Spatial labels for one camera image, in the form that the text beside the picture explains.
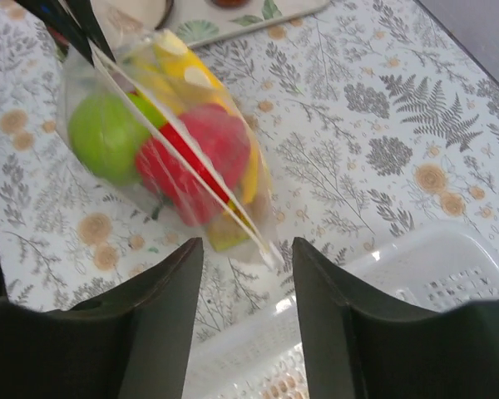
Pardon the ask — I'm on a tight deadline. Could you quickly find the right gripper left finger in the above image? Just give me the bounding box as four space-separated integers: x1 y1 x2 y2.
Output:
0 239 204 398

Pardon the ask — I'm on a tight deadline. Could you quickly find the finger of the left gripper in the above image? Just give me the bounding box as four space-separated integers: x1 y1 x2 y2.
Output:
16 0 94 66
65 0 116 61

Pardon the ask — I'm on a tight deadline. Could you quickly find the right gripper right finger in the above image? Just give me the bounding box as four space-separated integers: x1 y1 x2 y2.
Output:
293 238 499 398

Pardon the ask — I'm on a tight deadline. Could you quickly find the clear zip top bag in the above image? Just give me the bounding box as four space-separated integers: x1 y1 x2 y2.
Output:
58 32 283 268

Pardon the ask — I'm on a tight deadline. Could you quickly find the red fake bell pepper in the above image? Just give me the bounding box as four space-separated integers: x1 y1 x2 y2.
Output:
134 103 252 227

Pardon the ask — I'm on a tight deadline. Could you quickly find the yellow fake banana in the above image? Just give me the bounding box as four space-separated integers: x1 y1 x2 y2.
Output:
126 29 260 204

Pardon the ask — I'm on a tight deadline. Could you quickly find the green fake apple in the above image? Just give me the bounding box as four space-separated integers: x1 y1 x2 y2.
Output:
67 92 151 186

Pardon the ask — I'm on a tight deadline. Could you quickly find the amber fake food piece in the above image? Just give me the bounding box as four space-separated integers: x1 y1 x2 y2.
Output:
206 195 271 252

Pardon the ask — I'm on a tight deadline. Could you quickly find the red rimmed cream plate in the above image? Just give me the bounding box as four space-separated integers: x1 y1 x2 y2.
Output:
91 0 174 29

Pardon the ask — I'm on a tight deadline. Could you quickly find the white plastic basket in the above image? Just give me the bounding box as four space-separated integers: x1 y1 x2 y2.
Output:
183 222 499 398

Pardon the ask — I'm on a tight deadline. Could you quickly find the leaf pattern white tray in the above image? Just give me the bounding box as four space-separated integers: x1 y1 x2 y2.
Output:
165 0 329 47

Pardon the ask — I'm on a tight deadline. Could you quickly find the orange patterned small bowl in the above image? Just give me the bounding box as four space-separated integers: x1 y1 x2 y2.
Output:
211 0 250 8

